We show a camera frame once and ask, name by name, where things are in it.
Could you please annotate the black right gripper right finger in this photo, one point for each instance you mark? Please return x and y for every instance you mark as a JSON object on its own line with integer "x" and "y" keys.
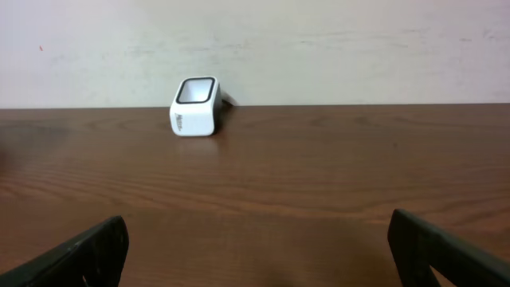
{"x": 420, "y": 248}

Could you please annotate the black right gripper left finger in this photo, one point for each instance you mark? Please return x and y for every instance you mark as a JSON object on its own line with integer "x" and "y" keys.
{"x": 94, "y": 257}

